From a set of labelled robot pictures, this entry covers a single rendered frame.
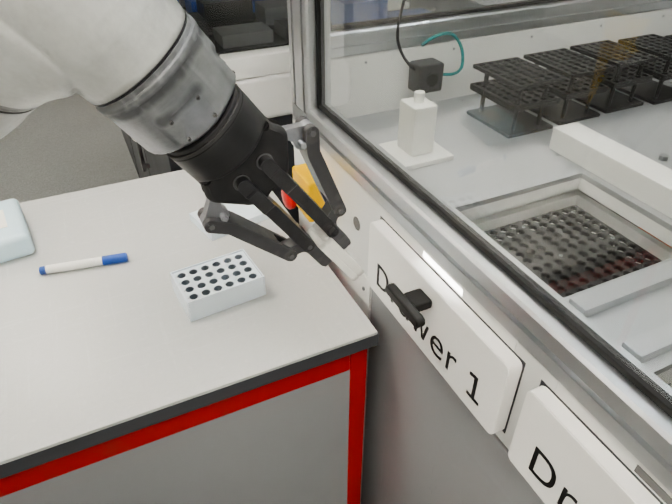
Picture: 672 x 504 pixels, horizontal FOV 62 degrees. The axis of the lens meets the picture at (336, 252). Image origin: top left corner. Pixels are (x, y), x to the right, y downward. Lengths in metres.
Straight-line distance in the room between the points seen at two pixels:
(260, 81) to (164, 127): 0.95
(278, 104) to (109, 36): 1.02
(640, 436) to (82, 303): 0.77
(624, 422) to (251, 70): 1.05
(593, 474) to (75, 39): 0.50
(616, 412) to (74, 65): 0.47
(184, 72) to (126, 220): 0.76
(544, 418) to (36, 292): 0.77
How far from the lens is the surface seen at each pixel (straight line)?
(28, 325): 0.95
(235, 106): 0.42
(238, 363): 0.79
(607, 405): 0.53
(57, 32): 0.37
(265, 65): 1.33
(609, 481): 0.54
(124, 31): 0.37
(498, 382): 0.60
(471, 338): 0.61
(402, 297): 0.65
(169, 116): 0.39
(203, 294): 0.87
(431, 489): 0.92
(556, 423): 0.55
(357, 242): 0.86
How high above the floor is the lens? 1.34
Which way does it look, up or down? 37 degrees down
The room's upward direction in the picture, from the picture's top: straight up
